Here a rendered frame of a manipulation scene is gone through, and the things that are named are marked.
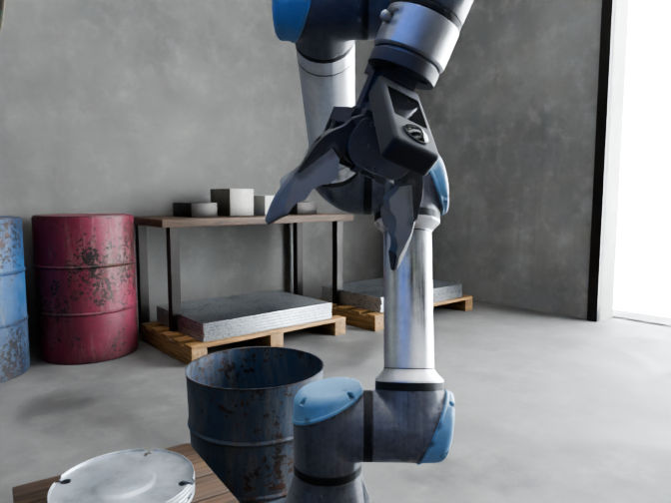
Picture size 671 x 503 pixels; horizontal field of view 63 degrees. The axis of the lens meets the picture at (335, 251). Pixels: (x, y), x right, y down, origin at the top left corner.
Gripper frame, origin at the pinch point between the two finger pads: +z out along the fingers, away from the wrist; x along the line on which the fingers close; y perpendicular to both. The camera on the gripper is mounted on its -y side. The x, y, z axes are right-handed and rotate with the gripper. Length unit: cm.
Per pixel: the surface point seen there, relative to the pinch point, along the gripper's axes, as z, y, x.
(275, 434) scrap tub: 62, 79, -41
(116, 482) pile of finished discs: 69, 59, -1
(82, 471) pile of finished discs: 73, 67, 5
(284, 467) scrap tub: 71, 78, -47
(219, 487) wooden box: 65, 56, -22
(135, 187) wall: 49, 370, -3
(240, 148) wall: -7, 405, -71
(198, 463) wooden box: 68, 69, -20
